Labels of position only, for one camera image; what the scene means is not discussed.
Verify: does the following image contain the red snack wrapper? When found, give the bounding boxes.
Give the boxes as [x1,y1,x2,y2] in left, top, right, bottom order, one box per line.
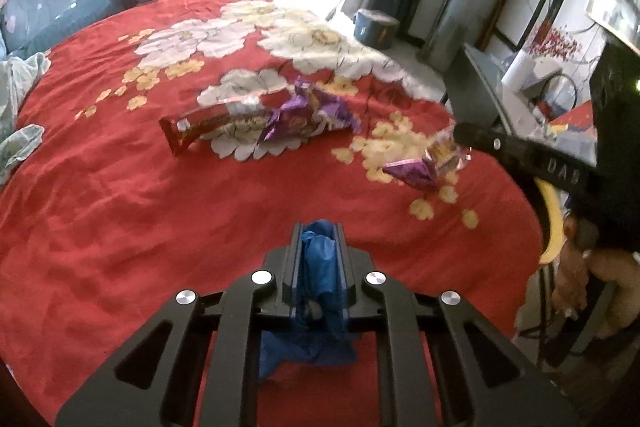
[158,94,281,158]

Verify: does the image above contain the person's right hand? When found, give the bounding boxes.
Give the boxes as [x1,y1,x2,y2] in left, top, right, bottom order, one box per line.
[554,214,633,340]

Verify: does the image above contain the purple snack wrapper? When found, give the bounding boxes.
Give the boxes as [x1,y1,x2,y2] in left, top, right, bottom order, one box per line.
[256,76,362,148]
[382,131,473,192]

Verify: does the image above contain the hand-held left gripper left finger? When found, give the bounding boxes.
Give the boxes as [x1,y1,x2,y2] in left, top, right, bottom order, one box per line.
[55,222,305,427]

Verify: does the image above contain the pale green crumpled cloth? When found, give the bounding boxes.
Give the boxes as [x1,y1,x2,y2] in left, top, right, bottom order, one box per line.
[0,51,52,185]

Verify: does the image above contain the white vase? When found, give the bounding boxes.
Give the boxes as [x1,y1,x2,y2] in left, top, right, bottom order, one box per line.
[500,54,537,94]

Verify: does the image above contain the red flower branches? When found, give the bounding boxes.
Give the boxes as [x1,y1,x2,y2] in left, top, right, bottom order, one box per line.
[527,21,585,58]

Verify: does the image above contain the red box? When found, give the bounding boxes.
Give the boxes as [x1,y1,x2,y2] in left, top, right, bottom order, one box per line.
[547,99,599,142]

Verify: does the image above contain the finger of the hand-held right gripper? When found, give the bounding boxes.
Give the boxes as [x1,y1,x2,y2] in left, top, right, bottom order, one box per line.
[451,121,602,198]

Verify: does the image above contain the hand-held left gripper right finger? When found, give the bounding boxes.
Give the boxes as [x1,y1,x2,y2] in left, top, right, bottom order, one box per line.
[335,222,581,427]

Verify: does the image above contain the dark glass side table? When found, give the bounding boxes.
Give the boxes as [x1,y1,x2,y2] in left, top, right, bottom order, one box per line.
[444,41,513,138]

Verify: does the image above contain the red floral blanket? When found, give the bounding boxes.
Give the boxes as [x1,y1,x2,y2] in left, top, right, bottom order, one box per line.
[0,0,546,427]

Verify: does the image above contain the blue round stool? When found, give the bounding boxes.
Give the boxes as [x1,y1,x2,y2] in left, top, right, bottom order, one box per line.
[353,8,402,52]

